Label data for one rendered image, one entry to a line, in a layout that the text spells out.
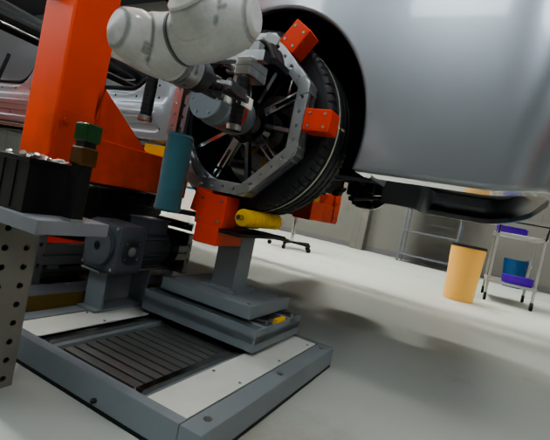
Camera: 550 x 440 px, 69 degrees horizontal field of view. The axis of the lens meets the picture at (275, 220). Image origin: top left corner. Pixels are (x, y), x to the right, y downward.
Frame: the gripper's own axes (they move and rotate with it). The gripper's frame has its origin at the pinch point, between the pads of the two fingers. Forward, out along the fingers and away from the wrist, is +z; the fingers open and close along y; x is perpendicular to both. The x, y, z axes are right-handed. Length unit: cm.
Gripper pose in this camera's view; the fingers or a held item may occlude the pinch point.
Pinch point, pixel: (238, 100)
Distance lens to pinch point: 113.8
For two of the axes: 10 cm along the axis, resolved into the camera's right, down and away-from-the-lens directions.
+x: 2.0, -9.8, -0.3
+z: 4.6, 0.6, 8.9
